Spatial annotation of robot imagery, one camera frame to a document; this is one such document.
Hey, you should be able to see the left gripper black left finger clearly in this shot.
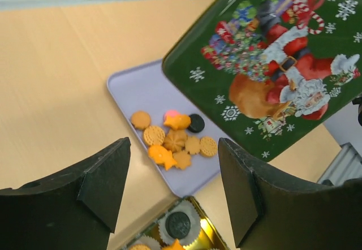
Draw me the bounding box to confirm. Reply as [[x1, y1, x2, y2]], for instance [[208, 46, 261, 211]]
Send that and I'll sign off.
[[1, 137, 131, 249]]

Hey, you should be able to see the lilac plastic tray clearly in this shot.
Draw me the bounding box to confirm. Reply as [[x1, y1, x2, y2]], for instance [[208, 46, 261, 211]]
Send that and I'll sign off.
[[107, 60, 226, 197]]

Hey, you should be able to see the white paper cupcake liner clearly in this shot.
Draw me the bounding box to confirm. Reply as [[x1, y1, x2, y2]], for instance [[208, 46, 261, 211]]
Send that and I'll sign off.
[[158, 200, 201, 246], [139, 235, 162, 250]]

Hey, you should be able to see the orange fish cookie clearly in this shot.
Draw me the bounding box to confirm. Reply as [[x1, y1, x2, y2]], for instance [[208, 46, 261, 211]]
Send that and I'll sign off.
[[162, 239, 185, 250], [148, 145, 177, 170], [163, 114, 191, 130]]

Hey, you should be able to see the plain round tan cookie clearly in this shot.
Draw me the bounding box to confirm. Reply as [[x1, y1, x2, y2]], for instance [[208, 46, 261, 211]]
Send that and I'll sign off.
[[131, 110, 152, 130]]

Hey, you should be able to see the green christmas cookie tin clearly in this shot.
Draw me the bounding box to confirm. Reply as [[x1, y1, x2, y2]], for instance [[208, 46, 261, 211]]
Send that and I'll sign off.
[[121, 196, 229, 249]]

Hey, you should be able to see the orange swirl meringue cookie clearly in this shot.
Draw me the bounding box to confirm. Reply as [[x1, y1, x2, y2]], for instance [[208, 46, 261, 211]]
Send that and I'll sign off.
[[163, 129, 187, 153]]

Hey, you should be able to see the tan maple leaf cookie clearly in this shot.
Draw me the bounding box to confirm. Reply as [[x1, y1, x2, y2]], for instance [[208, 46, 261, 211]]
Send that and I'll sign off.
[[184, 136, 200, 155]]

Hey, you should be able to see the round dotted biscuit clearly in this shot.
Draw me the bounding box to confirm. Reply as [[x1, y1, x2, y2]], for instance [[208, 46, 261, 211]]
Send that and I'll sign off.
[[200, 136, 218, 157], [128, 243, 151, 250]]

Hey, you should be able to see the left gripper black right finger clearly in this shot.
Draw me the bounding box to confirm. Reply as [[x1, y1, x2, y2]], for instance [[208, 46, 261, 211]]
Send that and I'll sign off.
[[218, 138, 361, 249]]

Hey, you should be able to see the gold tin lid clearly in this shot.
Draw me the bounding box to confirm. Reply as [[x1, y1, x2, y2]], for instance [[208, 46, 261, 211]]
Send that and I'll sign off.
[[162, 0, 361, 162]]

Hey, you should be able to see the black sandwich cookie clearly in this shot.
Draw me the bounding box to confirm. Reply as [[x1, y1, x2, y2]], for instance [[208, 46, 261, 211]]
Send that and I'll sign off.
[[165, 212, 191, 239], [187, 114, 205, 133]]

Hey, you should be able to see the pink sandwich cookie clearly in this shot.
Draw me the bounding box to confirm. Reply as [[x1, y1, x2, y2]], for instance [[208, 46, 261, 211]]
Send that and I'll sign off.
[[163, 110, 179, 119]]

